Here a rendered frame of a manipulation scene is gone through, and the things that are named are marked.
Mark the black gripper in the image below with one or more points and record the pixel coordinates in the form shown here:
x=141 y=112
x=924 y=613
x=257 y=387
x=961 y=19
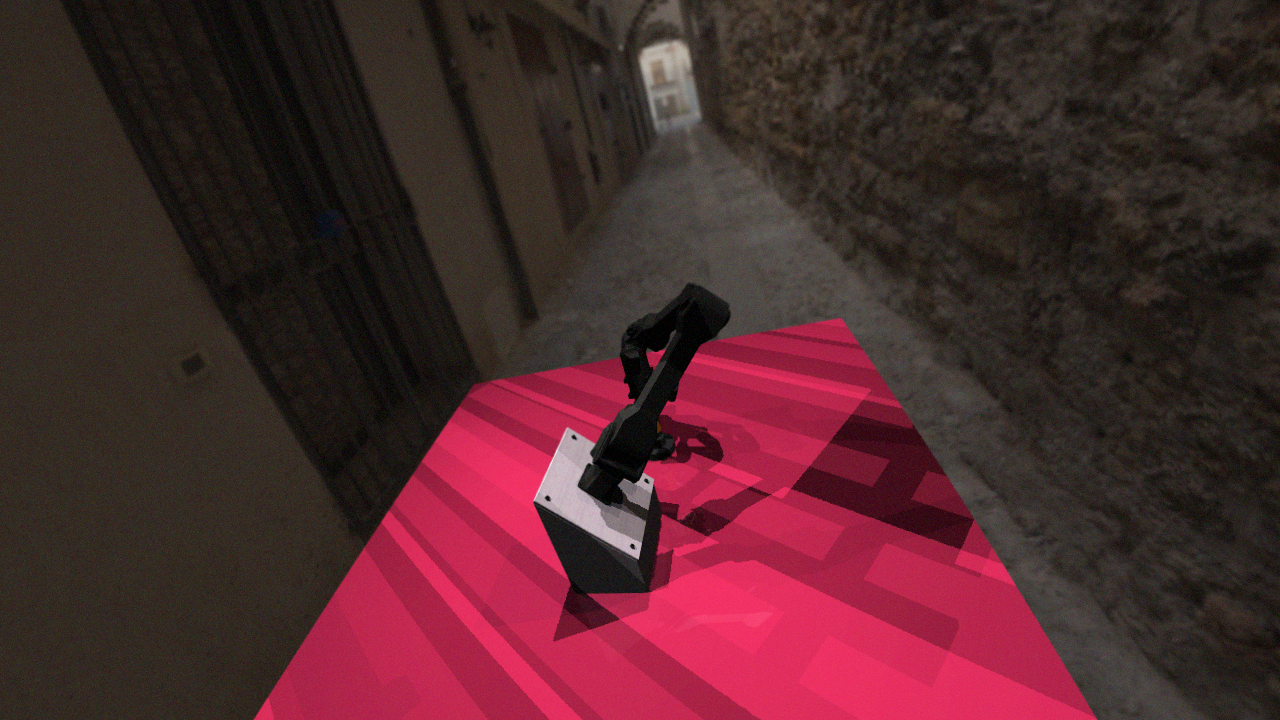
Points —
x=636 y=384

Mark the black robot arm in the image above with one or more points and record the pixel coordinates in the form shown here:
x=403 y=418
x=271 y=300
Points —
x=625 y=445

